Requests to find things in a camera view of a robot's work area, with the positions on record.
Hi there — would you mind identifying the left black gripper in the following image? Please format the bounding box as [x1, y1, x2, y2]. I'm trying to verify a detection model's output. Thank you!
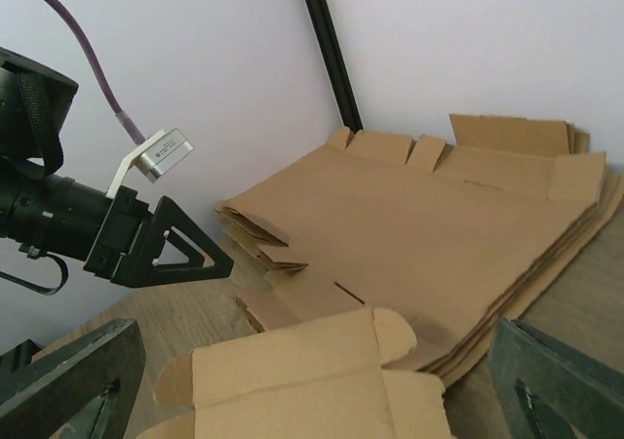
[83, 187, 234, 289]

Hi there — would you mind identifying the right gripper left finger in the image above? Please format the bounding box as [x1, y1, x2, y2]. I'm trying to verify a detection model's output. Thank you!
[1, 319, 146, 438]

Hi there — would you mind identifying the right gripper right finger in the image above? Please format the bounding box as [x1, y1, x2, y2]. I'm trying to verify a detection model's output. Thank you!
[489, 318, 623, 438]

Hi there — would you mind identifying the cardboard box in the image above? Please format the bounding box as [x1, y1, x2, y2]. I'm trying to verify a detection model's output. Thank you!
[144, 308, 451, 438]

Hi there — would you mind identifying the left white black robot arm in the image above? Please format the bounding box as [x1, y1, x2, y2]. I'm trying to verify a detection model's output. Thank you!
[1, 50, 233, 289]

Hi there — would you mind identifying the stack of flat cardboard sheets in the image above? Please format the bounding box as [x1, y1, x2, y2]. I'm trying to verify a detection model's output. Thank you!
[216, 114, 623, 384]

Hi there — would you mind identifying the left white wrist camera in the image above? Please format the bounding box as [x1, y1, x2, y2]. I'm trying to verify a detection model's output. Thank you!
[106, 129, 194, 199]

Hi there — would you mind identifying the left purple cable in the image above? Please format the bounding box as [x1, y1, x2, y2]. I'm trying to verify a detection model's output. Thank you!
[8, 0, 147, 145]

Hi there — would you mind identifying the left black frame post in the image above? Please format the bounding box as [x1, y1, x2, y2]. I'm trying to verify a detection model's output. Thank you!
[304, 0, 364, 133]

